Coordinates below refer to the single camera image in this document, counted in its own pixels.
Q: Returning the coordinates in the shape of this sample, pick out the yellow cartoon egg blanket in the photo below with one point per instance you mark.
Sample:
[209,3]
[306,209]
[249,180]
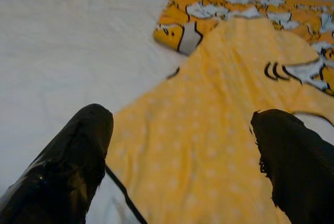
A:
[208,130]

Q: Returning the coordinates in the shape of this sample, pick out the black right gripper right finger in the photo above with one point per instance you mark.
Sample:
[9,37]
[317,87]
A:
[300,166]

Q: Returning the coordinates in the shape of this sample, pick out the white quilted mattress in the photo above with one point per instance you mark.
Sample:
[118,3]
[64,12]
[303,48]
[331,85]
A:
[65,38]

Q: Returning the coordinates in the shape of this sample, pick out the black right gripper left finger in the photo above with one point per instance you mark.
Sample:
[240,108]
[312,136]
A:
[60,166]

